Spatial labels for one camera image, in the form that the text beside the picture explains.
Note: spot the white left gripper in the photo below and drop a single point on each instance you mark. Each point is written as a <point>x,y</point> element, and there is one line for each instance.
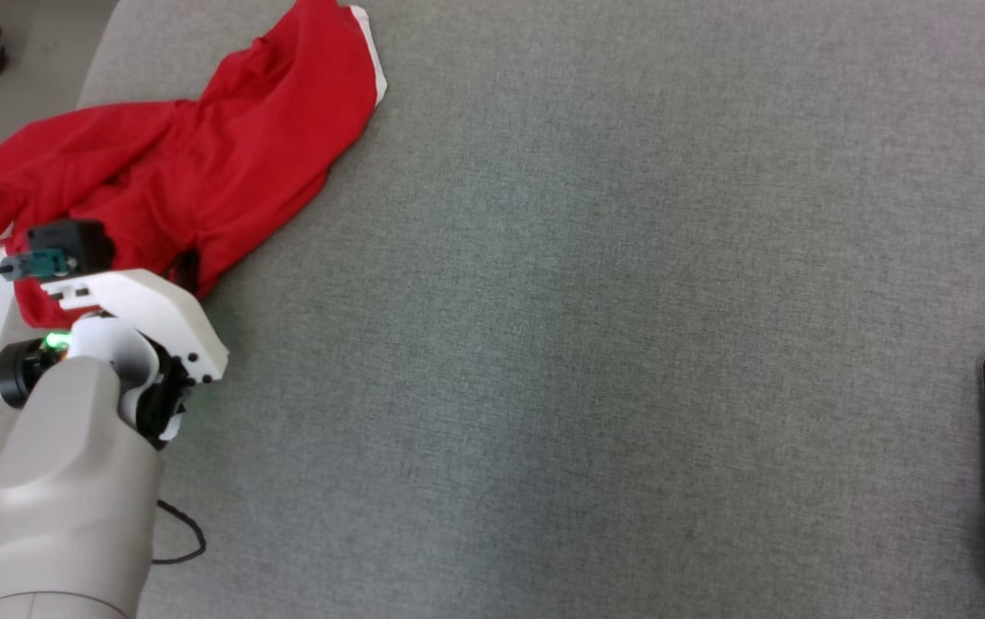
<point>162,314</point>

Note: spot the red shorts with white stripe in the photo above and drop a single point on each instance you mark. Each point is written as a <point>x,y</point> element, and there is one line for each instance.
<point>243,137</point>

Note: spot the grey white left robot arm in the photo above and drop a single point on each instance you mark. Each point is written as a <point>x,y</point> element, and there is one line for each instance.
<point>71,481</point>

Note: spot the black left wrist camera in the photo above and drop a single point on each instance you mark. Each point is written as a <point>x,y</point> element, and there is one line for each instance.
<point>71,241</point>

